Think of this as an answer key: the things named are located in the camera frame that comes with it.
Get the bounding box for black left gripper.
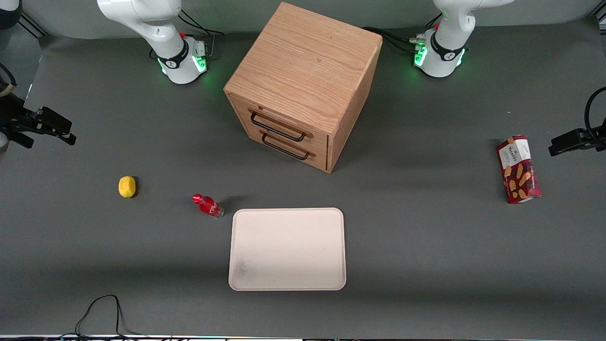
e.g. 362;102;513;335
549;126;606;157

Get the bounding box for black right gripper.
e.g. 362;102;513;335
0;95;77;149

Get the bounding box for red coke bottle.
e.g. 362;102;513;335
192;194;224;219

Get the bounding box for beige plastic tray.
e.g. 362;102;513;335
228;207;347;291

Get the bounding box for grey beige round object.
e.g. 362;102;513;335
0;62;18;98

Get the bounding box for red wafer box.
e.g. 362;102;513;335
496;135;542;205

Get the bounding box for dark grey table mat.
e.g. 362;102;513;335
0;17;606;338

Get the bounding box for wooden drawer cabinet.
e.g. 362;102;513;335
223;1;383;174

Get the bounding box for black left gripper cable loop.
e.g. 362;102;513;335
584;87;606;139

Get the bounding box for thin black looped floor cable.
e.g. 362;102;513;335
75;295;143;340

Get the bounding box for black right arm base cables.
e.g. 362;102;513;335
178;9;226;36

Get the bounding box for black arm base cables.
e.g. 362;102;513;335
362;13;443;54
178;9;226;36

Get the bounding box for black left arm base cables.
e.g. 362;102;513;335
362;13;443;54

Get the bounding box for long black drawer handle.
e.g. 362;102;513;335
250;111;307;143

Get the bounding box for wooden drawer with long handle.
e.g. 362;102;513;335
228;93;330;153

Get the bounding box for short black drawer handle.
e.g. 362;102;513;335
260;133;311;161

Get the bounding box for wooden drawer with short handle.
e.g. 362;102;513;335
237;124;329;172

